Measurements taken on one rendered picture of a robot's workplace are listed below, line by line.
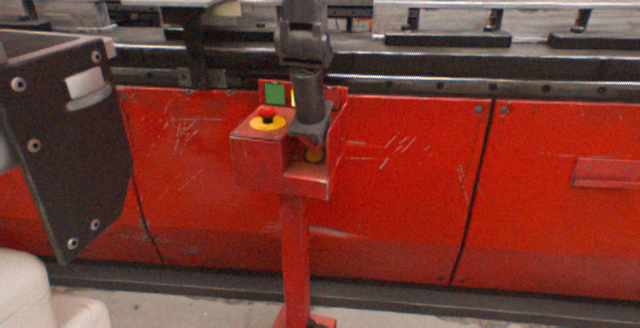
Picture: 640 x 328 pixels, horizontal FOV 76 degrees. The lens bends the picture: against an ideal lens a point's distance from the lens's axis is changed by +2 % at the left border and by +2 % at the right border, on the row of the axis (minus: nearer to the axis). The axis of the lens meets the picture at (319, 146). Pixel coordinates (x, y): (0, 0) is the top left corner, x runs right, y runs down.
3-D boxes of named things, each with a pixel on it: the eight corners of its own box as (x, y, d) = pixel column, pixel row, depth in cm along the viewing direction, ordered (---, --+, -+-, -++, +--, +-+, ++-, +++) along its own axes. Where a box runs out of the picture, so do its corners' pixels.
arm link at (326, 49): (272, 34, 65) (325, 38, 63) (292, 3, 73) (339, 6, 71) (280, 95, 73) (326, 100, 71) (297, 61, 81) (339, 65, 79)
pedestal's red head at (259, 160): (234, 186, 84) (225, 105, 75) (264, 150, 97) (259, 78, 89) (328, 201, 79) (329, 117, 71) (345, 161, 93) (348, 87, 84)
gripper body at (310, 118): (334, 108, 81) (332, 76, 76) (321, 142, 74) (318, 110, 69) (303, 105, 82) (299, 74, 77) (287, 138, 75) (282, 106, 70)
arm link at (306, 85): (284, 70, 68) (317, 73, 66) (295, 49, 72) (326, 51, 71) (289, 104, 72) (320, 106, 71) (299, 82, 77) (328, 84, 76)
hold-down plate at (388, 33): (384, 45, 101) (385, 33, 99) (383, 40, 105) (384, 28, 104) (510, 48, 98) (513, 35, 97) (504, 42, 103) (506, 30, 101)
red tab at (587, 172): (573, 185, 104) (581, 161, 101) (569, 181, 106) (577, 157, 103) (637, 189, 103) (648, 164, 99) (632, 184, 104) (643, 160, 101)
